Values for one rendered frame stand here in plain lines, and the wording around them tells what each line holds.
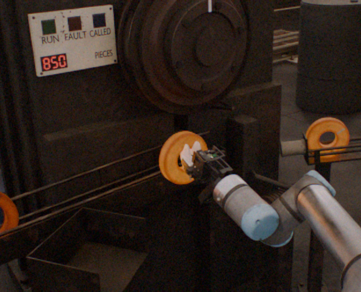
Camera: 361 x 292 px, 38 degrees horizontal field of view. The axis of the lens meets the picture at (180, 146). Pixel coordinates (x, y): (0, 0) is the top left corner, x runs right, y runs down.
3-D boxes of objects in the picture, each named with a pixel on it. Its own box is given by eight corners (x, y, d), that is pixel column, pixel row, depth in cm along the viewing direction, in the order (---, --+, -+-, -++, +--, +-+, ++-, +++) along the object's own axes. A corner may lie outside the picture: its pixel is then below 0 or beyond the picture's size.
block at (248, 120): (225, 174, 203) (225, 116, 194) (241, 168, 207) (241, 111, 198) (242, 183, 195) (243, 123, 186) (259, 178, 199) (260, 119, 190)
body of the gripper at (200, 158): (213, 143, 145) (240, 168, 138) (208, 167, 150) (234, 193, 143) (190, 150, 142) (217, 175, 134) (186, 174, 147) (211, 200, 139)
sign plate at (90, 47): (36, 75, 156) (27, 14, 149) (115, 62, 169) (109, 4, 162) (39, 77, 154) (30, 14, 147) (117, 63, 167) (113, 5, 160)
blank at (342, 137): (320, 163, 201) (321, 166, 198) (297, 133, 197) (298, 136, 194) (354, 139, 197) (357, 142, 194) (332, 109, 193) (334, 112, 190)
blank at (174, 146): (154, 142, 148) (160, 145, 145) (197, 123, 155) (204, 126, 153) (163, 189, 155) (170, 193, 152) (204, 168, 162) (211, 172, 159)
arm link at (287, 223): (307, 229, 141) (291, 215, 131) (274, 256, 143) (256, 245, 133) (287, 204, 147) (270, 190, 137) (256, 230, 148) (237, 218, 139)
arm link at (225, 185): (245, 205, 141) (217, 215, 136) (234, 194, 144) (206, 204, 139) (252, 179, 135) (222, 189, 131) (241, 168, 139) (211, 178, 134)
